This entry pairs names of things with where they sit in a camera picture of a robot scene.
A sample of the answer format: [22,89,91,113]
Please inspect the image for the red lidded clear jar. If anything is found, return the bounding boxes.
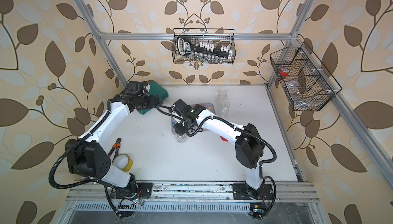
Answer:
[219,100,230,118]

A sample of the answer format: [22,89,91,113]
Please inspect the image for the clear jar of star candies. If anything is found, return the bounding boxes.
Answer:
[216,89,228,105]

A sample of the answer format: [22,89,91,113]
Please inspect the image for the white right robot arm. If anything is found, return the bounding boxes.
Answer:
[168,104,277,200]

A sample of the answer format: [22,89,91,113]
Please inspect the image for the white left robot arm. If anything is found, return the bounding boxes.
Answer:
[48,94,162,198]

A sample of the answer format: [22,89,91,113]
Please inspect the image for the red lidded jar in basket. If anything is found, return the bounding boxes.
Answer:
[279,67,290,77]

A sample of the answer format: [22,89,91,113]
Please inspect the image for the green plastic block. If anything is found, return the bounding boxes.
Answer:
[138,81,169,114]

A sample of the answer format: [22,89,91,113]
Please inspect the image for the lilac plastic tray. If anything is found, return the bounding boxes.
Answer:
[171,103,216,135]

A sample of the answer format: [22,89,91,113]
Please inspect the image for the orange black pliers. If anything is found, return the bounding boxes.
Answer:
[107,138,122,163]

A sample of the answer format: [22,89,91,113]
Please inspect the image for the yellow tape roll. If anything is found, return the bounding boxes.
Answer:
[112,154,133,172]

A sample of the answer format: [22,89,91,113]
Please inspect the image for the black socket set holder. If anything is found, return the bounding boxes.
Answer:
[176,35,234,58]

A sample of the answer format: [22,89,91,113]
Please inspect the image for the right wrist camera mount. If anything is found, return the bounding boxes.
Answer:
[170,99,191,117]

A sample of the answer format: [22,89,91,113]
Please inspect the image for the black wire basket back wall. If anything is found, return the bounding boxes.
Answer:
[172,27,236,65]

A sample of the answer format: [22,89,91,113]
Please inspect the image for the black wire basket wall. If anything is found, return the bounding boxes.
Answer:
[172,27,236,65]
[270,42,342,111]

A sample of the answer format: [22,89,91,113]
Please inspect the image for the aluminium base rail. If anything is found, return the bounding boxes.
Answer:
[65,180,320,214]

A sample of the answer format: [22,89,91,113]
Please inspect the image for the black wire basket right wall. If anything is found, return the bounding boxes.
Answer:
[270,42,342,111]

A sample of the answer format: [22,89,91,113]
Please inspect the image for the aluminium frame post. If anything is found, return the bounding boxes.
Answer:
[266,0,326,89]

